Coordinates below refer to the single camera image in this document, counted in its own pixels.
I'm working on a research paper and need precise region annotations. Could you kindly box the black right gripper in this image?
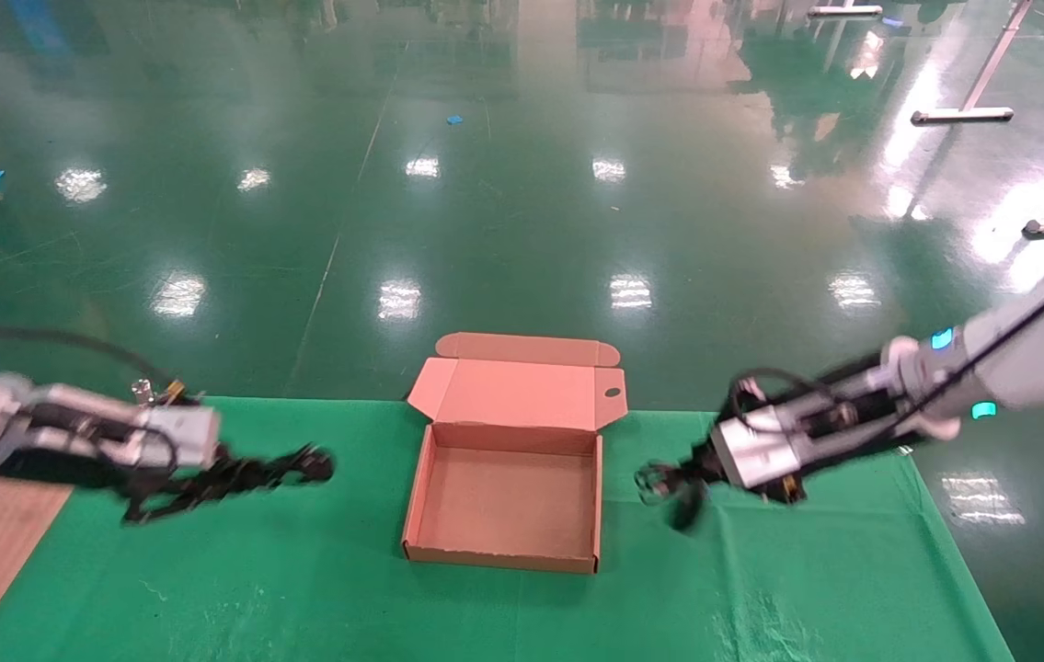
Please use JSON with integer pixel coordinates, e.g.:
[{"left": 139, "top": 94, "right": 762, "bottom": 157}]
[{"left": 637, "top": 360, "right": 929, "bottom": 533}]

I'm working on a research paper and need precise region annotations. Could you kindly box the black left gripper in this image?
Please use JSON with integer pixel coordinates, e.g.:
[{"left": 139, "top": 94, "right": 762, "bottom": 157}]
[{"left": 0, "top": 405, "right": 306, "bottom": 505}]

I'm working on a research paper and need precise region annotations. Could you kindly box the black usb cable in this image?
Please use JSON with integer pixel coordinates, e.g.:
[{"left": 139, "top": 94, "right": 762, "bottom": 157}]
[{"left": 635, "top": 462, "right": 697, "bottom": 504}]

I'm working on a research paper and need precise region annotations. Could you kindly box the black charger plug with cable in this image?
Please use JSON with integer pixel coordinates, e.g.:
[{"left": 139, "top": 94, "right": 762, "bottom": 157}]
[{"left": 121, "top": 444, "right": 337, "bottom": 527}]

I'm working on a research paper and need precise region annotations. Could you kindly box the brown cardboard mailer box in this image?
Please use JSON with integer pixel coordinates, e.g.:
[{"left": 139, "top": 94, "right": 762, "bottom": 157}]
[{"left": 401, "top": 333, "right": 628, "bottom": 576}]

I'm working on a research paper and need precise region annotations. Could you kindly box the green table cloth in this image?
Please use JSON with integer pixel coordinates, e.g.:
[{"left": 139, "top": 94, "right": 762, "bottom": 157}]
[{"left": 0, "top": 395, "right": 1015, "bottom": 662}]

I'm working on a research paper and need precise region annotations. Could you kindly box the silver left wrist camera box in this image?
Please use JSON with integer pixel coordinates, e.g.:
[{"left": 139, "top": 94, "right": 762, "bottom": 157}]
[{"left": 140, "top": 405, "right": 222, "bottom": 470}]

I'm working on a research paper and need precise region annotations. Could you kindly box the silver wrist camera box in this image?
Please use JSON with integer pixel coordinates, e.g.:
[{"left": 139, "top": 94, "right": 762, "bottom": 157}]
[
  {"left": 140, "top": 405, "right": 222, "bottom": 470},
  {"left": 713, "top": 405, "right": 806, "bottom": 490}
]

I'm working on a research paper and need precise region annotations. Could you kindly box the black left camera cable loop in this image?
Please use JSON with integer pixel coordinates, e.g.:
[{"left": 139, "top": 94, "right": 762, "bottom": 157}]
[{"left": 112, "top": 425, "right": 182, "bottom": 502}]

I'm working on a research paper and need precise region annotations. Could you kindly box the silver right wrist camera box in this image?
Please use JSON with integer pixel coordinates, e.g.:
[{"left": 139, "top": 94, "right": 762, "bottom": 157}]
[{"left": 713, "top": 405, "right": 806, "bottom": 490}]

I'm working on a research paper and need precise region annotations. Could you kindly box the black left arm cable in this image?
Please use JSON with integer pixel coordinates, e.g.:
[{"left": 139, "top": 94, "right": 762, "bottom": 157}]
[{"left": 0, "top": 324, "right": 184, "bottom": 405}]

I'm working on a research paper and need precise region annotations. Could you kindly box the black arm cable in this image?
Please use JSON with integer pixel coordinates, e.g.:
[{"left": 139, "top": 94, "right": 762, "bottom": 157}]
[
  {"left": 0, "top": 324, "right": 184, "bottom": 405},
  {"left": 727, "top": 262, "right": 1044, "bottom": 472}
]

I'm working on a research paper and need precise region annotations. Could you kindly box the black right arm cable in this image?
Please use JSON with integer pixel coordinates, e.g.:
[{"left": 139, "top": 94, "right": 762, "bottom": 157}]
[{"left": 727, "top": 262, "right": 1044, "bottom": 472}]

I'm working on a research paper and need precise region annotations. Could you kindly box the white table leg frame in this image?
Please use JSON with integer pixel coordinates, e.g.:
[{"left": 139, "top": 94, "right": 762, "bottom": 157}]
[{"left": 910, "top": 0, "right": 1034, "bottom": 126}]

